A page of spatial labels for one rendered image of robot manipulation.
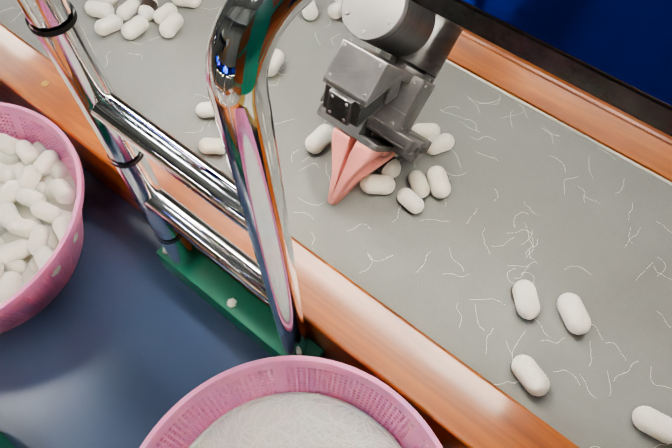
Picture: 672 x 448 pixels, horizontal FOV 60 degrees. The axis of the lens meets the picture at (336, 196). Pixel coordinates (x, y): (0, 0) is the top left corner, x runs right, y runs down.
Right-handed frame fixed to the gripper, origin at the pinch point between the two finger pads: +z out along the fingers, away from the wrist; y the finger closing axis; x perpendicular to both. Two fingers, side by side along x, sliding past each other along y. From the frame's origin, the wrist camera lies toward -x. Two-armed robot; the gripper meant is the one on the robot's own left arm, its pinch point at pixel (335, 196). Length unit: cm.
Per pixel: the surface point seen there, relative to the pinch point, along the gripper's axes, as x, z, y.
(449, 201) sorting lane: 6.1, -4.5, 9.0
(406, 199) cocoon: 2.6, -3.0, 5.8
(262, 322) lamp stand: -5.9, 12.8, 1.7
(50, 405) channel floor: -14.8, 28.9, -10.0
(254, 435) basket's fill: -12.6, 17.6, 8.2
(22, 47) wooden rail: -5.5, 4.8, -40.4
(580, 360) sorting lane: 1.8, 0.4, 26.8
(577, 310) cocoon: 2.0, -3.2, 24.3
